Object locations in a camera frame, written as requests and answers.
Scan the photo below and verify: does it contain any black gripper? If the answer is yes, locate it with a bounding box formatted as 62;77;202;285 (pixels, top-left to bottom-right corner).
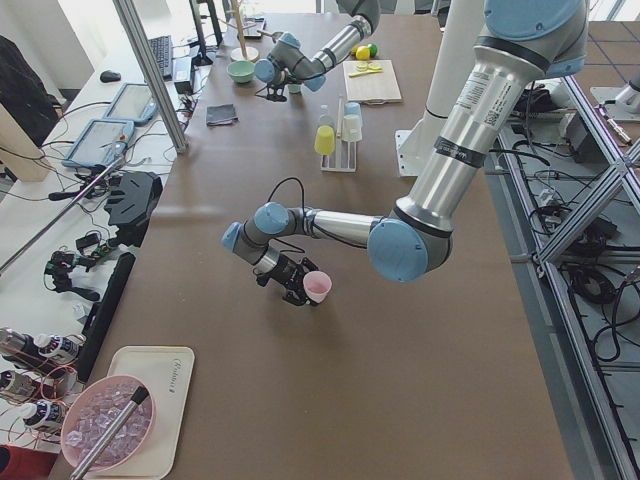
265;81;287;100
254;252;319;306

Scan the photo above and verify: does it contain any pink cup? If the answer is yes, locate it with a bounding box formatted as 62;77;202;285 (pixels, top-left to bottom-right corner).
303;270;332;303

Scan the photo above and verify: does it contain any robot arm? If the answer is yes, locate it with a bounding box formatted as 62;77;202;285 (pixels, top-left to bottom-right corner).
221;1;589;305
254;0;381;102

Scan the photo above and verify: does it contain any grey cup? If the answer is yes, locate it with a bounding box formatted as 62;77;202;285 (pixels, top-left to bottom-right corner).
318;104;336;132

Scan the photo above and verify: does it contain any yellow cup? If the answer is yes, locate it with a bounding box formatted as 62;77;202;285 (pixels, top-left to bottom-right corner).
314;125;335;156

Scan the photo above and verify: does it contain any light blue cup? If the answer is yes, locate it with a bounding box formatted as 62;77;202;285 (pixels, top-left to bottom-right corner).
344;102;361;117

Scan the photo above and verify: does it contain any white cup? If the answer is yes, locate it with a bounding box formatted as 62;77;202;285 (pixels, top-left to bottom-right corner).
342;114;362;142

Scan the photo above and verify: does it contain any green bowl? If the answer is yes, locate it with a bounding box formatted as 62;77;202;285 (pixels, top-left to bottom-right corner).
227;60;255;84

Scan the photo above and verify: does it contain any wooden mug tree stand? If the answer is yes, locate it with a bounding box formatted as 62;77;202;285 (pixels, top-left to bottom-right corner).
230;0;260;62

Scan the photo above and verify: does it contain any grey folded cloth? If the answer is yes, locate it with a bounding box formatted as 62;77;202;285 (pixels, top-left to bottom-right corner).
206;104;238;126

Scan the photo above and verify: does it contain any yellow plastic knife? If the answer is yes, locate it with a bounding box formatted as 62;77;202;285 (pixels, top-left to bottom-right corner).
348;70;383;78

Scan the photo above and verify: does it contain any whole yellow lemon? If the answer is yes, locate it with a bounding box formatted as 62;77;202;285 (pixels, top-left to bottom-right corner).
355;46;371;60

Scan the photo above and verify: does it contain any wooden cutting board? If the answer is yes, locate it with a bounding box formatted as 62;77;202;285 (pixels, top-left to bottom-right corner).
342;60;402;104

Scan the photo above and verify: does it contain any black keyboard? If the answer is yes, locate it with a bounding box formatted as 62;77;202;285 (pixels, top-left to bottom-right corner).
148;35;173;80

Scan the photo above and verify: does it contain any blue teach pendant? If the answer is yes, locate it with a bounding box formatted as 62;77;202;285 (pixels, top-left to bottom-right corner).
61;118;135;168
103;83;158;126

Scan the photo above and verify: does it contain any beige tray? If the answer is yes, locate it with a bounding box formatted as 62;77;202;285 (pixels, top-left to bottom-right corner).
61;346;195;479

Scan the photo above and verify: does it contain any black computer mouse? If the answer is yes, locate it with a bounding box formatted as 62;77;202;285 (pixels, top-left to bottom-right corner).
99;70;121;84

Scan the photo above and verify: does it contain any pink bowl of ice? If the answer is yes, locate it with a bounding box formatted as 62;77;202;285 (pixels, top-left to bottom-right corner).
61;375;155;471

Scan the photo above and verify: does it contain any white wire cup rack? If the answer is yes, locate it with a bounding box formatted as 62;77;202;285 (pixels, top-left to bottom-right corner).
318;95;360;173

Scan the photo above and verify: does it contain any aluminium frame post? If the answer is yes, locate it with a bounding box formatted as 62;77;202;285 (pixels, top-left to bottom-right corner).
113;0;188;154

